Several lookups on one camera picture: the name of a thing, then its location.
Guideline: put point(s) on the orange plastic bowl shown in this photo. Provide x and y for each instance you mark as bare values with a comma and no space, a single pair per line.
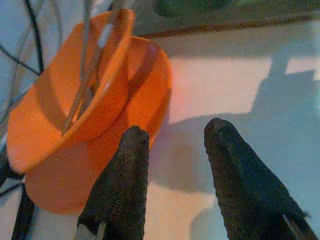
150,100

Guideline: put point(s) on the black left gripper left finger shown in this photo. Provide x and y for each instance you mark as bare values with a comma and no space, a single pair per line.
122,187

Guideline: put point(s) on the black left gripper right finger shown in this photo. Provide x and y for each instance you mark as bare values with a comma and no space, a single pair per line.
245,195

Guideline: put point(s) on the stainless steel sink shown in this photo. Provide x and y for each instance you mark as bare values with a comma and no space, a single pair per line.
225,10

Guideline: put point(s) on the orange plastic plate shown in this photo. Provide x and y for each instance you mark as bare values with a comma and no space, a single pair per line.
32,140

